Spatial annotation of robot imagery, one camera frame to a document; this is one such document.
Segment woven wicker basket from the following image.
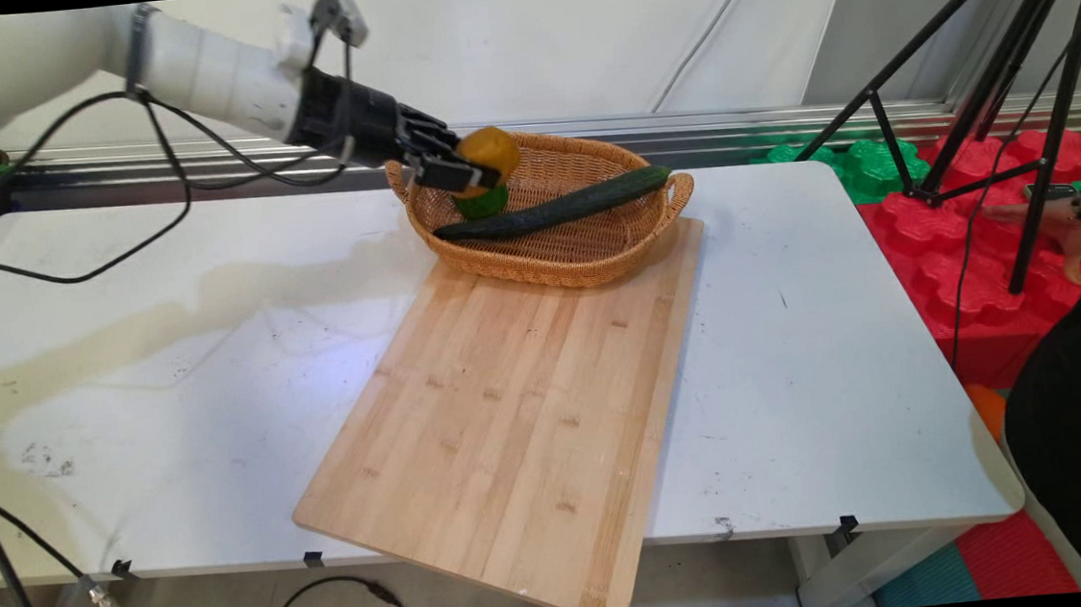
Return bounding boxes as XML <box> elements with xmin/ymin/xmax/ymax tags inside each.
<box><xmin>383</xmin><ymin>116</ymin><xmax>703</xmax><ymax>304</ymax></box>

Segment black cable with metal connector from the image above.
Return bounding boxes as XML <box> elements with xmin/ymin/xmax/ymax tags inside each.
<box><xmin>0</xmin><ymin>470</ymin><xmax>152</xmax><ymax>607</ymax></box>

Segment yellow-brown potato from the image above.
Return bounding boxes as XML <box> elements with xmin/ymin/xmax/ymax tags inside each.
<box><xmin>448</xmin><ymin>124</ymin><xmax>525</xmax><ymax>201</ymax></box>

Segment aluminium window rail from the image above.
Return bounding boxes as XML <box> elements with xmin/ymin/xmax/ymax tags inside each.
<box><xmin>8</xmin><ymin>66</ymin><xmax>1081</xmax><ymax>222</ymax></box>

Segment green foam blocks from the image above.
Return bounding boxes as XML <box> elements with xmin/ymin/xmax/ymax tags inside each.
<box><xmin>747</xmin><ymin>123</ymin><xmax>935</xmax><ymax>215</ymax></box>

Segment person's bare hand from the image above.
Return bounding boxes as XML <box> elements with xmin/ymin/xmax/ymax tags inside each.
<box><xmin>984</xmin><ymin>193</ymin><xmax>1081</xmax><ymax>293</ymax></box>

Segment red foam blocks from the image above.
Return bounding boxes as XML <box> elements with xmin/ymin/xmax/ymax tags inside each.
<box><xmin>851</xmin><ymin>124</ymin><xmax>1081</xmax><ymax>401</ymax></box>

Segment thin black camera cable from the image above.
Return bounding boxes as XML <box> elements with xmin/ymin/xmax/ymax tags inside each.
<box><xmin>0</xmin><ymin>29</ymin><xmax>376</xmax><ymax>290</ymax></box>

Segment wrist camera on white mount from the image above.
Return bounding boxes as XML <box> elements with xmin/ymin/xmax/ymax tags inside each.
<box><xmin>278</xmin><ymin>0</ymin><xmax>374</xmax><ymax>75</ymax></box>

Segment black cable strap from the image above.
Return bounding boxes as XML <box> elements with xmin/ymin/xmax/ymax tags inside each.
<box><xmin>118</xmin><ymin>3</ymin><xmax>167</xmax><ymax>98</ymax></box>

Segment bamboo cutting board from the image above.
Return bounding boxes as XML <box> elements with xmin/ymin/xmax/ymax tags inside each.
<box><xmin>271</xmin><ymin>215</ymin><xmax>735</xmax><ymax>607</ymax></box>

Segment black tripod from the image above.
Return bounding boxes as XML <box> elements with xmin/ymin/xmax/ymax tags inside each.
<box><xmin>782</xmin><ymin>0</ymin><xmax>1081</xmax><ymax>313</ymax></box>

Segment long dark green cucumber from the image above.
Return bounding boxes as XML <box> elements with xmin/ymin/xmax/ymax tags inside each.
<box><xmin>429</xmin><ymin>164</ymin><xmax>678</xmax><ymax>247</ymax></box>

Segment green toy vegetable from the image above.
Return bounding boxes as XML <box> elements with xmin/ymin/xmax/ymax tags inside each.
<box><xmin>452</xmin><ymin>183</ymin><xmax>513</xmax><ymax>222</ymax></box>

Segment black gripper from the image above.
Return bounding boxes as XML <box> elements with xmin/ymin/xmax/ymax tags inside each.
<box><xmin>281</xmin><ymin>52</ymin><xmax>500</xmax><ymax>209</ymax></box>

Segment white table leg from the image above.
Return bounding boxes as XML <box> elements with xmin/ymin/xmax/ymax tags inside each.
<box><xmin>791</xmin><ymin>520</ymin><xmax>982</xmax><ymax>607</ymax></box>

